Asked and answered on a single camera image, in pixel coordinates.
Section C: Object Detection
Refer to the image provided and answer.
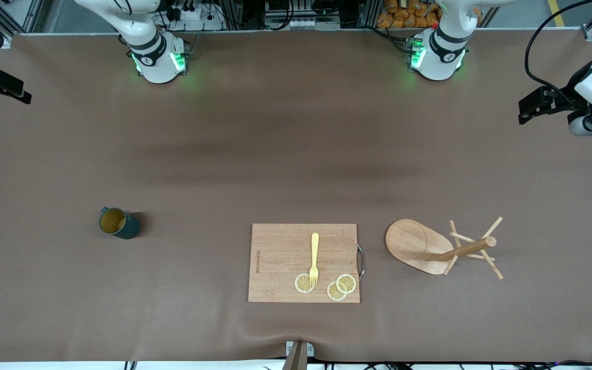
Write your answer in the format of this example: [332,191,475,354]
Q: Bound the lemon slice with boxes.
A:
[294,273,316,294]
[327,281,348,302]
[336,273,357,294]

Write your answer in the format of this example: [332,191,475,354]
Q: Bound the aluminium camera mount beam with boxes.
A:
[282,340,316,370]

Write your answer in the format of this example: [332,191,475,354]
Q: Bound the white terminal strip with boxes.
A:
[265,17,338,30]

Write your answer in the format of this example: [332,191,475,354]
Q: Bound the brown table mat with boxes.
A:
[0,32,592,363]

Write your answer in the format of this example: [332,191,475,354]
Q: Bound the wooden cup rack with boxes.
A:
[384,216,505,281]

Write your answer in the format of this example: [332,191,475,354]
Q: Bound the yellow plastic fork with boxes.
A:
[309,232,321,287]

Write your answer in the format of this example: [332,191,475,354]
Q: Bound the teal cup yellow inside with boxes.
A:
[99,207,141,240]

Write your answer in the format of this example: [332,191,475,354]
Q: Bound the wooden cutting board metal handle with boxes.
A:
[248,223,366,304]

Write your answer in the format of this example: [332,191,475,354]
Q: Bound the white power strip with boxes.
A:
[165,2,225,31]

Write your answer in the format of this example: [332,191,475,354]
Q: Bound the pile of orange buns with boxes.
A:
[377,0,443,29]

